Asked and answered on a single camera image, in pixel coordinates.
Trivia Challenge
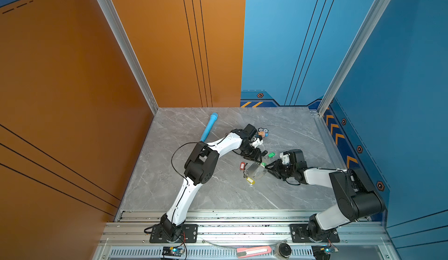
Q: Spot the keyring with coloured keys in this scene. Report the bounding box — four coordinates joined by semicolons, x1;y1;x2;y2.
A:
240;162;267;185

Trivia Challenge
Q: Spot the small colourful toy figure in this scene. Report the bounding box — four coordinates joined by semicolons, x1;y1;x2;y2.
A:
258;128;269;138

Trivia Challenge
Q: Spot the aluminium corner post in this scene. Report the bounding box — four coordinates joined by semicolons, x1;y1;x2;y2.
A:
97;0;159;115
317;0;391;117

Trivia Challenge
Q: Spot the light blue plastic tube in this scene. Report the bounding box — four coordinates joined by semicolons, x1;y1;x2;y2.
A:
200;113;218;142

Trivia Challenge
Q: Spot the right green circuit board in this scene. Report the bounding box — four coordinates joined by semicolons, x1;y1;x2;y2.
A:
311;246;339;260

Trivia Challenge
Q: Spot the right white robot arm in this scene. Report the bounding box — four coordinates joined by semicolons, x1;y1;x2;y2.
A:
265;159;386;242

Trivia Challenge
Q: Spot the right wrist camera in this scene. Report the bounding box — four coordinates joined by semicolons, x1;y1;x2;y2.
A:
280;149;305;165

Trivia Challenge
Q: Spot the black round knob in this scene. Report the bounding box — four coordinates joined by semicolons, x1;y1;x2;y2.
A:
275;243;292;260

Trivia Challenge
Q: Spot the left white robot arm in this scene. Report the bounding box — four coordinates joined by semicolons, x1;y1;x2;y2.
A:
160;125;263;241

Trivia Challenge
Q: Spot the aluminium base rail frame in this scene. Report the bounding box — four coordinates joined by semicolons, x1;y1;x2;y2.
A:
93;210;399;260

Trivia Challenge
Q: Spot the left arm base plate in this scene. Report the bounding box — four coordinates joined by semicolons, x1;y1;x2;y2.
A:
149;224;198;244

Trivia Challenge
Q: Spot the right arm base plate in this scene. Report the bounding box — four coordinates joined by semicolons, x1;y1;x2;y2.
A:
289;223;340;243

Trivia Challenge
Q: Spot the green circuit board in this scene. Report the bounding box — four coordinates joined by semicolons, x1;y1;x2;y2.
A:
161;246;187;260
311;246;339;260

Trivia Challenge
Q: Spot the aluminium corner post right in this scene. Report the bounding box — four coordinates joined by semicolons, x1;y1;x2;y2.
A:
317;0;391;117

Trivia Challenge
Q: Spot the red utility knife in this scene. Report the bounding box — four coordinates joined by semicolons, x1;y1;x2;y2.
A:
236;246;272;258

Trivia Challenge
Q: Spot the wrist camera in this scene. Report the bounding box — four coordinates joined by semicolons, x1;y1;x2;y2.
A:
280;149;305;165
241;124;263;148

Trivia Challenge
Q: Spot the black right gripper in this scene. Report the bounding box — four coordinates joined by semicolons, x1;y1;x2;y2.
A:
264;159;296;181

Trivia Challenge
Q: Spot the left green circuit board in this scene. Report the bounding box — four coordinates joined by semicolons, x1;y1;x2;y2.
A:
161;246;187;260

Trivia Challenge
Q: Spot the aluminium corner post left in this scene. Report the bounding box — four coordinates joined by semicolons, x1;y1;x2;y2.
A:
97;0;159;115

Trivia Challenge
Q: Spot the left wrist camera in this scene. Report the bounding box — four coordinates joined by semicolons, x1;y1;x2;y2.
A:
241;124;263;148

